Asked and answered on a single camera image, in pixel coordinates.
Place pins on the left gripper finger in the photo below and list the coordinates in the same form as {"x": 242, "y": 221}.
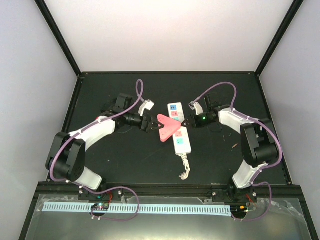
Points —
{"x": 154, "y": 122}
{"x": 156, "y": 127}

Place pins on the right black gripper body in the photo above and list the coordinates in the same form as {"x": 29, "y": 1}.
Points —
{"x": 200, "y": 123}

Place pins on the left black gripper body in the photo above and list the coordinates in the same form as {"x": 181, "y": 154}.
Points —
{"x": 144, "y": 127}

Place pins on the pink triangular plug adapter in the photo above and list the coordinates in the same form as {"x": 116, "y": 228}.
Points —
{"x": 170, "y": 127}

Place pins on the white power strip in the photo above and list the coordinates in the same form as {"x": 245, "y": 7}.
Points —
{"x": 181, "y": 139}

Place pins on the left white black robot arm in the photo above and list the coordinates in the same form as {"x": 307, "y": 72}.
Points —
{"x": 66, "y": 161}

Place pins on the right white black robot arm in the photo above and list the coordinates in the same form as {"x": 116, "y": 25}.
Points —
{"x": 260, "y": 147}

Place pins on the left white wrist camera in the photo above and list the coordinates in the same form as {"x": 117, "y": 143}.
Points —
{"x": 147, "y": 105}

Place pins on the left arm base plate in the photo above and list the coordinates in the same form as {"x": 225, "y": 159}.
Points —
{"x": 100, "y": 202}

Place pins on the white slotted cable duct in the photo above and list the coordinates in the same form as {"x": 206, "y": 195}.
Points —
{"x": 120, "y": 208}

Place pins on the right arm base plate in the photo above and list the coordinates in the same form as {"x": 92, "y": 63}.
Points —
{"x": 226, "y": 193}

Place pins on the right black frame post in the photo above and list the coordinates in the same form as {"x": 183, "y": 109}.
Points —
{"x": 283, "y": 27}

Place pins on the black frame post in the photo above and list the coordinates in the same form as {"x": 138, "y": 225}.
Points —
{"x": 47, "y": 15}
{"x": 283, "y": 27}

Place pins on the left black frame post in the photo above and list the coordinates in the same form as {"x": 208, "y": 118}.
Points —
{"x": 47, "y": 15}

